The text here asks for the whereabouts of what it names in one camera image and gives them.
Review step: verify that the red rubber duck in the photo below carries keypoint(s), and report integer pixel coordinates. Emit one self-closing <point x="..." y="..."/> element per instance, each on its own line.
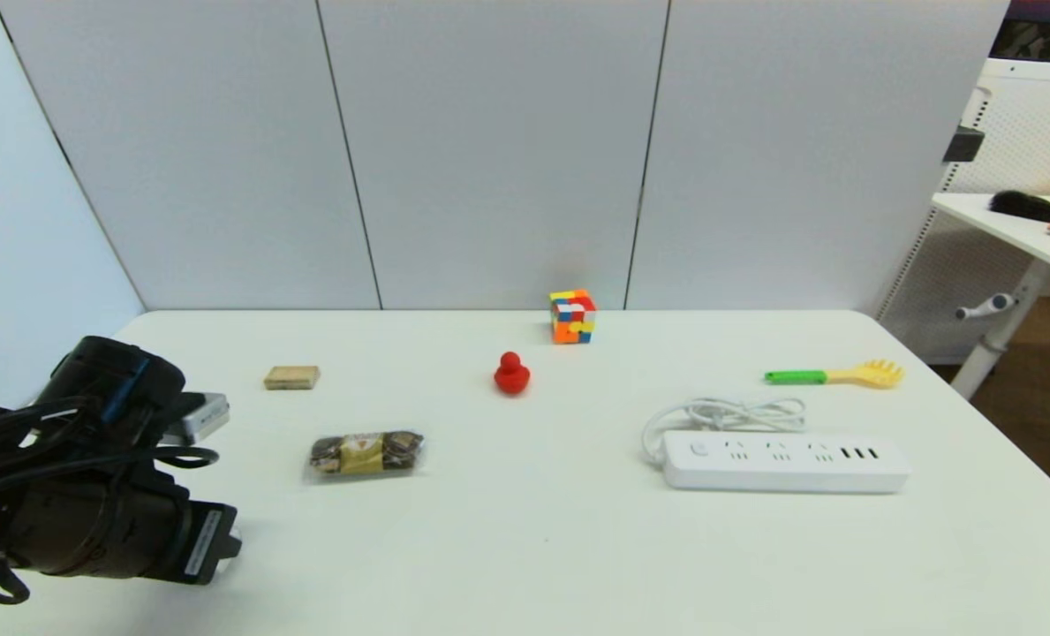
<point x="511" y="375"/>

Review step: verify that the white side table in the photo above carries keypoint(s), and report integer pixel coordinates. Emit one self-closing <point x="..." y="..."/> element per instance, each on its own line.
<point x="1019" y="231"/>

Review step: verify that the small tan wooden block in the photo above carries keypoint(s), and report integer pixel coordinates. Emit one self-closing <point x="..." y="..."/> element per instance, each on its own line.
<point x="292" y="377"/>

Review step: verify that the white pegboard panel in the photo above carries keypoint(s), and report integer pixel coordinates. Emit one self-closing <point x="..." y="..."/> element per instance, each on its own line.
<point x="1028" y="132"/>

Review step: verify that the multicoloured puzzle cube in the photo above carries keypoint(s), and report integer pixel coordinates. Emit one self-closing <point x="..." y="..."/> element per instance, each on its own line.
<point x="571" y="317"/>

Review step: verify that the white power strip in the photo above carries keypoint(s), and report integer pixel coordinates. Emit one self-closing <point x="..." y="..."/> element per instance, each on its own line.
<point x="781" y="464"/>

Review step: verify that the black box on pegboard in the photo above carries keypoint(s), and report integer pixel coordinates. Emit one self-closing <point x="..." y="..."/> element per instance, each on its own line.
<point x="962" y="145"/>

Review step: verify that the black fuzzy object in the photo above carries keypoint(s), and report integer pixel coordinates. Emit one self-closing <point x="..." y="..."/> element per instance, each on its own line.
<point x="1022" y="206"/>

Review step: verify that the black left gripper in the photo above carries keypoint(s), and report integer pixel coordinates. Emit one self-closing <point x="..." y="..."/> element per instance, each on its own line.
<point x="92" y="530"/>

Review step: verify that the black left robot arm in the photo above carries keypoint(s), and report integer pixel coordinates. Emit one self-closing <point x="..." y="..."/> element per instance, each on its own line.
<point x="105" y="371"/>

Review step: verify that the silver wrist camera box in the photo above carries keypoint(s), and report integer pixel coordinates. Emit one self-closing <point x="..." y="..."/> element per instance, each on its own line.
<point x="205" y="415"/>

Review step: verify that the clear-wrapped chocolate pack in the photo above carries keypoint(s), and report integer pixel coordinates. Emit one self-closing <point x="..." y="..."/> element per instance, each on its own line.
<point x="366" y="453"/>

